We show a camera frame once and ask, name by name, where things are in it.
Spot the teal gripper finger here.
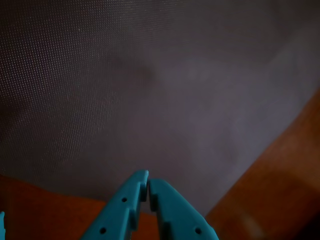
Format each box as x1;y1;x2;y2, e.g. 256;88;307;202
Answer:
148;178;220;240
79;169;150;240

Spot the teal robot arm base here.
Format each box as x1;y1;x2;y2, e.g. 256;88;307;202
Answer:
0;211;6;237

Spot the dark grey table mat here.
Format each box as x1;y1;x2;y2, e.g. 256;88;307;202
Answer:
0;0;320;218

